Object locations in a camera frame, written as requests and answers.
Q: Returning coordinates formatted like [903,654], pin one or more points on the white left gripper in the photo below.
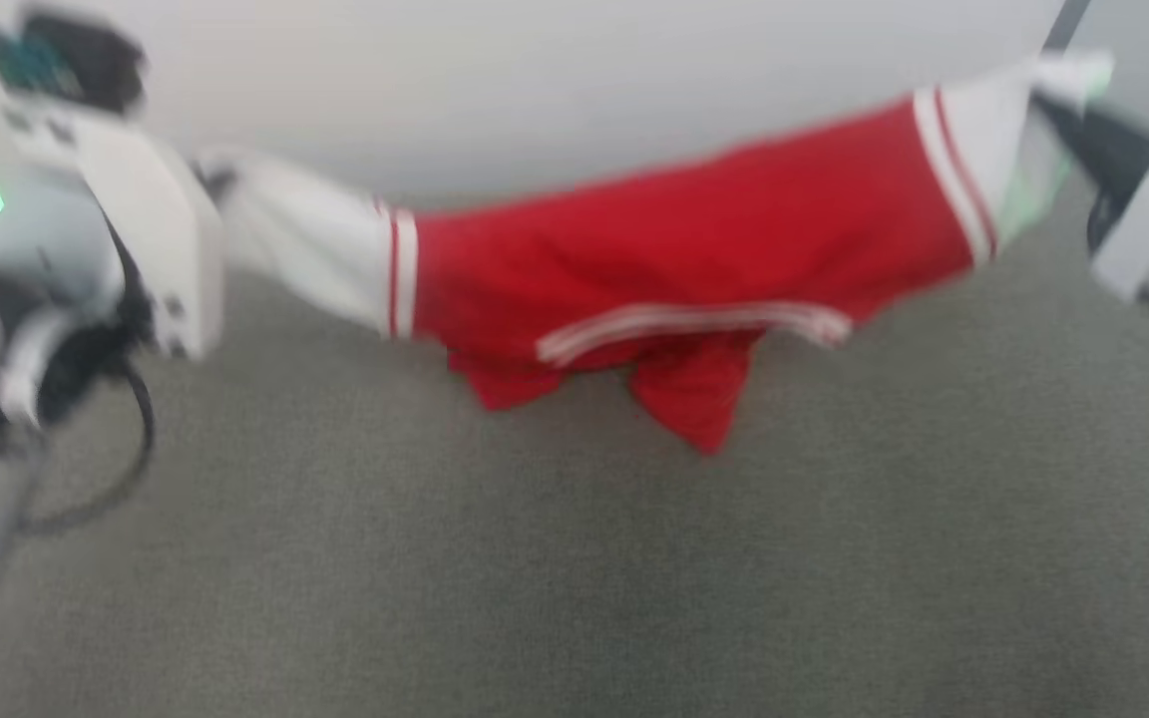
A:
[151,229]

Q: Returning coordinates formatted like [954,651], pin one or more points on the red and white shirt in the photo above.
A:
[674,259]

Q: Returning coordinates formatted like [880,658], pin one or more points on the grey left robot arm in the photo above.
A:
[6,329]

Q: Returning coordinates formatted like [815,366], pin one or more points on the grey fabric sofa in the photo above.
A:
[574,558]

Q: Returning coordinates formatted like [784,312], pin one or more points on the grey metal pole with bracket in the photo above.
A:
[1065,22]

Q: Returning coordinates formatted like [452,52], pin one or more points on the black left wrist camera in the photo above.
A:
[76,55]

